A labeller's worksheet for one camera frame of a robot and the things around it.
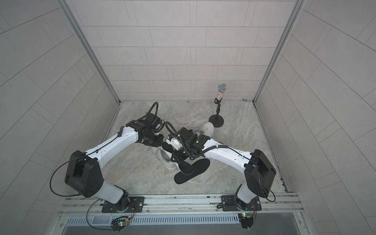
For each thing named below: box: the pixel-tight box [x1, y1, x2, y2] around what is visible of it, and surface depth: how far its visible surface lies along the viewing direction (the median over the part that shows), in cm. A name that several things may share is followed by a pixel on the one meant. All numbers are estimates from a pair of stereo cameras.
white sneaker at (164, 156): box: [155, 145, 180, 171], surface depth 80 cm
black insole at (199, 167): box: [174, 158, 211, 184], surface depth 81 cm
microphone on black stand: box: [208, 83, 228, 128], surface depth 96 cm
